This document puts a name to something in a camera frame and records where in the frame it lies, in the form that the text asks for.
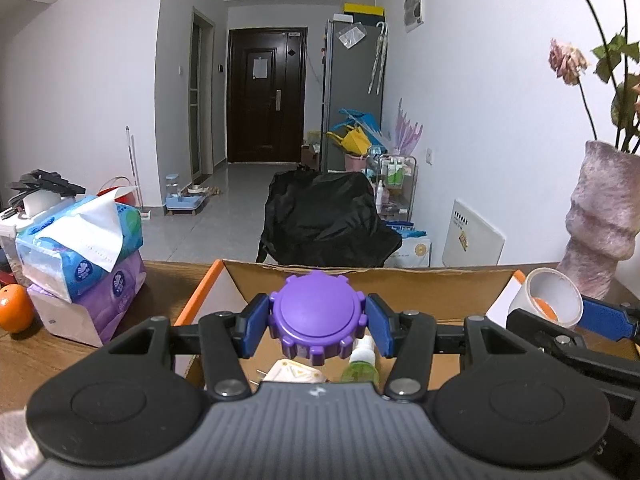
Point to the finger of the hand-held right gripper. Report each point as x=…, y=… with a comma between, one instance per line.
x=610, y=317
x=530, y=326

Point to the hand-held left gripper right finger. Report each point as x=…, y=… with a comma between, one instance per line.
x=380, y=325

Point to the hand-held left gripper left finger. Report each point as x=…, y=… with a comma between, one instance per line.
x=252, y=322

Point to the white paper cup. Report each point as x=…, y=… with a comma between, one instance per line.
x=550, y=290

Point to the green spray bottle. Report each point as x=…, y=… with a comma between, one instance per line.
x=360, y=367

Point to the cardboard box with orange rim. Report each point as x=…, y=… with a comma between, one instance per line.
x=425, y=290

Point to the purple ridged lid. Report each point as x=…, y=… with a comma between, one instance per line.
x=317, y=315

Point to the white packet with yellow triangle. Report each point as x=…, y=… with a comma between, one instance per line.
x=292, y=372

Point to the white carton with yellow circle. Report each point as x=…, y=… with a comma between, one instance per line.
x=417, y=250

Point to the pink textured vase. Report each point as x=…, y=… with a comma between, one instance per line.
x=600, y=220

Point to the blue flat box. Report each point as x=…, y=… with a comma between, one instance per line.
x=407, y=230

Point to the white flat board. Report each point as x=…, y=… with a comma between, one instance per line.
x=475, y=240

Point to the black cloth cover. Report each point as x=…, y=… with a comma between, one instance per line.
x=325, y=220

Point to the blue pet feeder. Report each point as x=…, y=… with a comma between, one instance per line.
x=182, y=202

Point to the purple tissue pack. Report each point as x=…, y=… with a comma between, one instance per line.
x=115, y=290

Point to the metal trolley cart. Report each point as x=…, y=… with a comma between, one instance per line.
x=400, y=175

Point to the pink bin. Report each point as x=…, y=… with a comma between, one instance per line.
x=356, y=162

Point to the red basin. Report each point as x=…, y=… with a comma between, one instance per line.
x=125, y=195

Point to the white mop stick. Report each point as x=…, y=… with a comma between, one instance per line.
x=132, y=170

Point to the purple feather decoration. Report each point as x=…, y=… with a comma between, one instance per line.
x=407, y=132

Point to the blue folded plastic item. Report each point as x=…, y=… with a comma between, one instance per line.
x=367, y=122

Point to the dark brown entrance door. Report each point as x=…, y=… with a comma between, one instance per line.
x=265, y=120

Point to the blue tissue pack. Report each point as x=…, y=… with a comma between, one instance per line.
x=50, y=260

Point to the orange fruit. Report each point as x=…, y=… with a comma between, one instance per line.
x=15, y=310

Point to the grey refrigerator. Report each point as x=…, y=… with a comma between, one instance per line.
x=345, y=85

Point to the white appliance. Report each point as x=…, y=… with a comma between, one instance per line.
x=37, y=203

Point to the black gadget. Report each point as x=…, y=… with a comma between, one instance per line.
x=47, y=180

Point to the dried pink rose bouquet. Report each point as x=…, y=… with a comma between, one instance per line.
x=567, y=60

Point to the white folded umbrella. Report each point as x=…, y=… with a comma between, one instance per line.
x=377, y=60

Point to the yellow and black box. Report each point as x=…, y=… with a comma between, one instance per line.
x=365, y=8

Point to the grey interior door frame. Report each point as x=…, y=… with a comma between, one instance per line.
x=196, y=100

